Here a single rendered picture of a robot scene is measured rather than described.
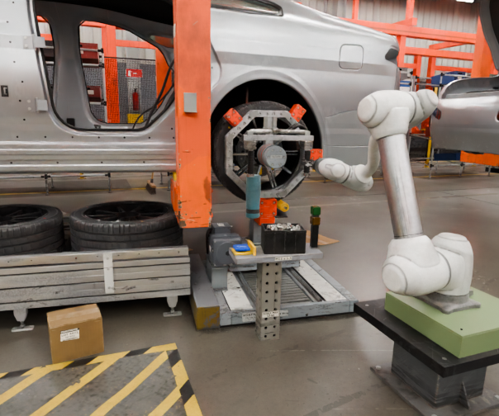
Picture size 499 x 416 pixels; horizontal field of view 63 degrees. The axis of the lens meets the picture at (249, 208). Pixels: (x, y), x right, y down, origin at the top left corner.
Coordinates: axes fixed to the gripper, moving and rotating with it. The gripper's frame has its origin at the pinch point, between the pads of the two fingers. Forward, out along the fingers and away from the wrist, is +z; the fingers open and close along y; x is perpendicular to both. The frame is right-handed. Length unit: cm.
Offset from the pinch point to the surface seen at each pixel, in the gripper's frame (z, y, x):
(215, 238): -3, -55, -43
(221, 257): -6, -52, -53
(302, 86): 31, 7, 45
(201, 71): -21, -65, 46
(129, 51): 916, -118, 182
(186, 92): -21, -72, 36
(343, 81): 31, 35, 49
